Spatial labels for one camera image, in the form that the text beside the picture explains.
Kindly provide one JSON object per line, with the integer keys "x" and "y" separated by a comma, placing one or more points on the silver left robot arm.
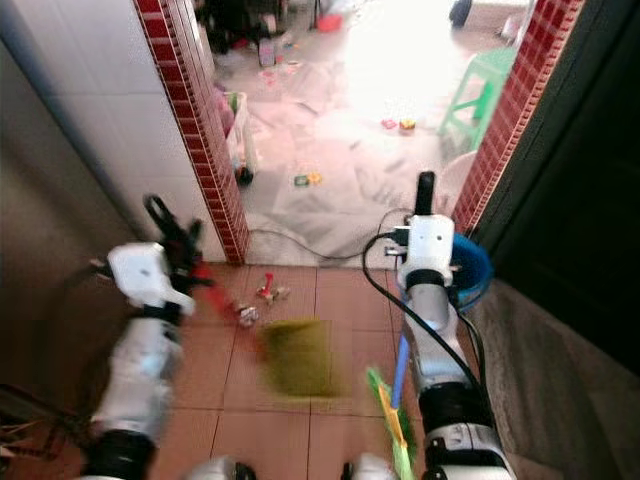
{"x": 145, "y": 370}

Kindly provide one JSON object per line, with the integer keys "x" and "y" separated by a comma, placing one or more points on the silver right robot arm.
{"x": 435, "y": 340}

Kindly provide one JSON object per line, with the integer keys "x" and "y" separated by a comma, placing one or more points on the white floor sheet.
{"x": 340, "y": 200}

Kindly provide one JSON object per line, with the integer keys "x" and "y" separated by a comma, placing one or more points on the small silver toy piece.
{"x": 248, "y": 315}

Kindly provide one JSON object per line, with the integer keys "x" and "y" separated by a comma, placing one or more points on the red yellow small toy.
{"x": 398, "y": 125}

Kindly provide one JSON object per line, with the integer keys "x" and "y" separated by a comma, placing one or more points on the red white small toy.
{"x": 268, "y": 290}

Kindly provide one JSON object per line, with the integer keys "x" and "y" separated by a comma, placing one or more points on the blue round plastic bucket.
{"x": 475, "y": 270}

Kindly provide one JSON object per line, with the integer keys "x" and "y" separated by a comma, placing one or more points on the green yellow small toy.
{"x": 308, "y": 179}

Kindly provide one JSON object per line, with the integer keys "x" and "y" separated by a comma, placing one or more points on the green plastic stool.
{"x": 495, "y": 68}

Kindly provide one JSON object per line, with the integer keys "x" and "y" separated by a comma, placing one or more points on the small plastic bottle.
{"x": 266, "y": 52}

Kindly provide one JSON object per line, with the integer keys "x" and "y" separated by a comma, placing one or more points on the red plastic basin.
{"x": 328, "y": 22}

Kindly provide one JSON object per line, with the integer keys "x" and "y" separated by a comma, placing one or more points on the robot left leg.
{"x": 212, "y": 470}

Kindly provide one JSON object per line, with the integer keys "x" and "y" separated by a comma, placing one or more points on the robot leg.
{"x": 212, "y": 470}
{"x": 370, "y": 469}

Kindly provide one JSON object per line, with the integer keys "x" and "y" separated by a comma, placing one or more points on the robot right leg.
{"x": 370, "y": 469}

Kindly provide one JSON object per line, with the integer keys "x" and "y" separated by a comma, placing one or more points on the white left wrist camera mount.
{"x": 145, "y": 275}

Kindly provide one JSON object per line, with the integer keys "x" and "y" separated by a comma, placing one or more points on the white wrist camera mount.
{"x": 145, "y": 275}
{"x": 428, "y": 245}

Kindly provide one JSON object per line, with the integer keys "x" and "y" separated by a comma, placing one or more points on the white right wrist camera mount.
{"x": 428, "y": 245}

